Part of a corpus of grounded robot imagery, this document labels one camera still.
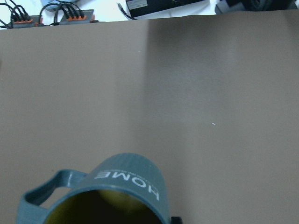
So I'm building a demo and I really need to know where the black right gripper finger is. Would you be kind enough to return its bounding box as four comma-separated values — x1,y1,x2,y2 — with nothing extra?
171,217,182,224

